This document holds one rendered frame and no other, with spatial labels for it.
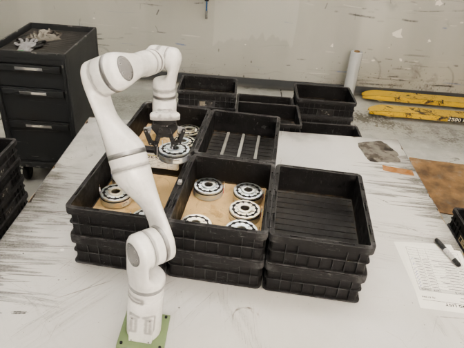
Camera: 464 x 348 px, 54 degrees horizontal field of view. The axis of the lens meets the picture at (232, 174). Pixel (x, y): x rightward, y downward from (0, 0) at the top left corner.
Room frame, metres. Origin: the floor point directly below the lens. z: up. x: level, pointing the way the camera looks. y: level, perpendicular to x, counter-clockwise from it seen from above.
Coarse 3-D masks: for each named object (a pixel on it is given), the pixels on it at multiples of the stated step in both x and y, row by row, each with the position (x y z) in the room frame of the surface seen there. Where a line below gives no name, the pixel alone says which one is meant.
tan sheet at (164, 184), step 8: (160, 176) 1.39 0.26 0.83; (168, 176) 1.40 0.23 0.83; (160, 184) 1.34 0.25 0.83; (168, 184) 1.34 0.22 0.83; (160, 192) 1.29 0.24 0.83; (168, 192) 1.29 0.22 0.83; (160, 200) 1.24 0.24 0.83; (96, 208) 1.17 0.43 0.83; (104, 208) 1.18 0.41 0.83; (128, 208) 1.19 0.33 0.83; (136, 208) 1.19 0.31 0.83
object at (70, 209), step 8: (104, 160) 1.32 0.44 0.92; (96, 168) 1.26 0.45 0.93; (184, 168) 1.30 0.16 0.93; (88, 176) 1.21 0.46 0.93; (80, 192) 1.12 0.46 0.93; (72, 200) 1.07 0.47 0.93; (168, 200) 1.11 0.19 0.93; (72, 208) 1.04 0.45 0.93; (80, 208) 1.04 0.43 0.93; (88, 208) 1.04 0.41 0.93; (168, 208) 1.07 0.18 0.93; (88, 216) 1.03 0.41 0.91; (96, 216) 1.03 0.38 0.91; (104, 216) 1.03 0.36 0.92; (112, 216) 1.02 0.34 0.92; (120, 216) 1.02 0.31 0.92; (128, 216) 1.02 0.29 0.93; (136, 216) 1.02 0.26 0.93; (144, 216) 1.02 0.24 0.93
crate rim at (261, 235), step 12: (192, 156) 1.38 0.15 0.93; (204, 156) 1.39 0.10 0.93; (216, 156) 1.40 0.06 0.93; (180, 192) 1.16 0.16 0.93; (168, 216) 1.03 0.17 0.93; (180, 228) 1.01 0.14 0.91; (192, 228) 1.00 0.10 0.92; (204, 228) 1.00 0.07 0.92; (216, 228) 1.00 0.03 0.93; (228, 228) 1.00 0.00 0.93; (240, 228) 1.00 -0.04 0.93; (264, 228) 1.01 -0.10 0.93
